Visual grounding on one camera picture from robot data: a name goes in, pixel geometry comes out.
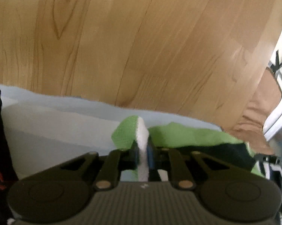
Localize green and black small garment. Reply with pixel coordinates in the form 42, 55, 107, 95
111, 115, 266, 183

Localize blue striped bed sheet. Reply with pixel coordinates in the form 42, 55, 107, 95
0, 81, 224, 186

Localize brown floor mat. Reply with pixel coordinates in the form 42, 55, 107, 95
225, 67, 282, 155

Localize white door frame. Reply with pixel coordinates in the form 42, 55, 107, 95
262, 93, 282, 142

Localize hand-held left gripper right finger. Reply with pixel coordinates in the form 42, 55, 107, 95
147, 140, 228, 191

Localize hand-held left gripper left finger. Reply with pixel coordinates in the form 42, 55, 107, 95
59, 140, 141, 191

